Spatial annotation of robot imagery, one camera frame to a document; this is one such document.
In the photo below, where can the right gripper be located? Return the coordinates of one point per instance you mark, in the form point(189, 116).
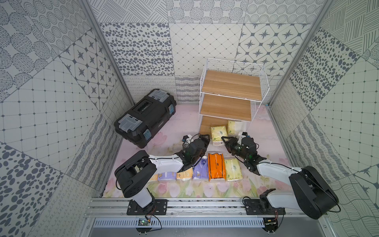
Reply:
point(229, 143)

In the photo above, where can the purple tissue pack shelf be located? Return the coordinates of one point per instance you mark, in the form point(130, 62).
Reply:
point(167, 177)
point(200, 171)

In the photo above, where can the yellow tissue pack shelf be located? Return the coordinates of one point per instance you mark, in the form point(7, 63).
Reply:
point(185, 175)
point(154, 178)

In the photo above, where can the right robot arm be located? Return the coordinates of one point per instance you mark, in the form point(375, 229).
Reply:
point(309, 191)

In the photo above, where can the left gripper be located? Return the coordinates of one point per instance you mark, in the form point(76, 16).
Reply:
point(200, 145)

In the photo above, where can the green tissue pack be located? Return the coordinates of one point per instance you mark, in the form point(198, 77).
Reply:
point(217, 133)
point(233, 170)
point(236, 128)

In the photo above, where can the orange tissue pack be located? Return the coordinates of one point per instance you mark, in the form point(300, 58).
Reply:
point(216, 167)

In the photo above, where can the purple tissue pack top shelf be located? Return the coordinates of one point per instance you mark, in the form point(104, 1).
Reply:
point(167, 177)

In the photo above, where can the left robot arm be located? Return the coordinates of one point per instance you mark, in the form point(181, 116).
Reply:
point(133, 175)

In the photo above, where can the yellow tissue pack top shelf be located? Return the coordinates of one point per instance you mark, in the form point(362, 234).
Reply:
point(154, 178)

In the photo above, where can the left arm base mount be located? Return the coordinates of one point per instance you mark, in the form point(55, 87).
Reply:
point(156, 207)

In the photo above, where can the green circuit board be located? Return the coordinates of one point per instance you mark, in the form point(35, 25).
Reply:
point(143, 222)

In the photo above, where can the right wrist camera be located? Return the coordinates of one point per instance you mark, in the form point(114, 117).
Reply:
point(242, 135)

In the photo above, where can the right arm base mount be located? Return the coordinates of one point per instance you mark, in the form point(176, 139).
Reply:
point(261, 206)

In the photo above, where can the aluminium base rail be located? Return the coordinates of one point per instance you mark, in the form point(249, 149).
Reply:
point(181, 207)

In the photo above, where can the black plastic toolbox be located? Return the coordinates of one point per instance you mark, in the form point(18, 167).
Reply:
point(143, 121)

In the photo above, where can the white wire wooden shelf rack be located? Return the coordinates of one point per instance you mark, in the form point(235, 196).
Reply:
point(230, 90)

